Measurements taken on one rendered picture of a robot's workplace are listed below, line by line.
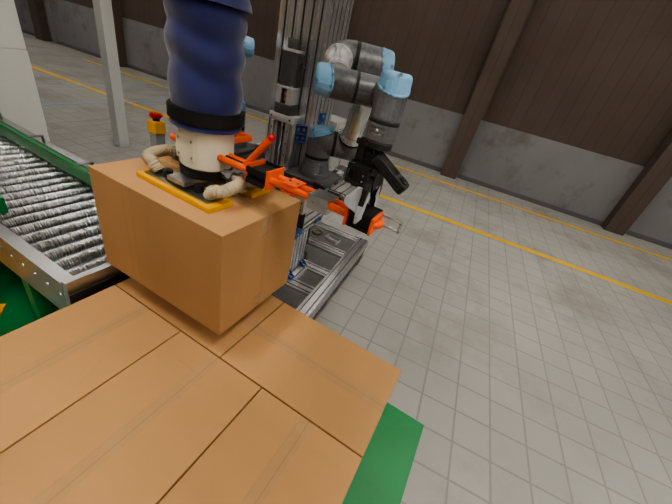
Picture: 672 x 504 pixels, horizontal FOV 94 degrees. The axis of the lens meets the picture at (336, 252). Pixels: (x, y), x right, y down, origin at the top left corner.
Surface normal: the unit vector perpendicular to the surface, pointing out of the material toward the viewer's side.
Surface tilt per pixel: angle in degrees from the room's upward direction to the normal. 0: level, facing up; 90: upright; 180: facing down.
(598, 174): 90
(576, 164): 90
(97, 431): 0
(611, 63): 90
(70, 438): 0
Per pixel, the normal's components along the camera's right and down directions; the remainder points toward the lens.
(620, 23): -0.40, 0.42
